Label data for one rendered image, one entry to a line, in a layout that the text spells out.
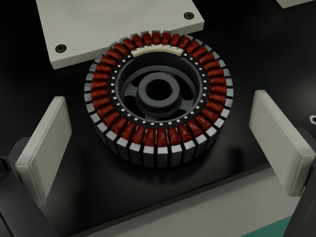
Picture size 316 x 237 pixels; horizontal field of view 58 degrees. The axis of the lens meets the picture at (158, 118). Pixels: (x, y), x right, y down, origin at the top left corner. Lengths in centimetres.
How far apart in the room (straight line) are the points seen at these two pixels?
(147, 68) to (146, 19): 6
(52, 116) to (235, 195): 15
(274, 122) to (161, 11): 17
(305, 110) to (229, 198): 10
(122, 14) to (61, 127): 15
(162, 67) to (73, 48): 8
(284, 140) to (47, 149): 13
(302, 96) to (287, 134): 12
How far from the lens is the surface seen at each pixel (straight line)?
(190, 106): 23
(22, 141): 18
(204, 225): 24
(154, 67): 25
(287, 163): 17
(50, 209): 23
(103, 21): 30
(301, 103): 28
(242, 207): 25
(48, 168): 17
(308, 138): 18
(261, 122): 20
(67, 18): 31
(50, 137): 17
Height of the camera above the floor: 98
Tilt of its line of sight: 62 degrees down
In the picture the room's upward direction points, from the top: 1 degrees clockwise
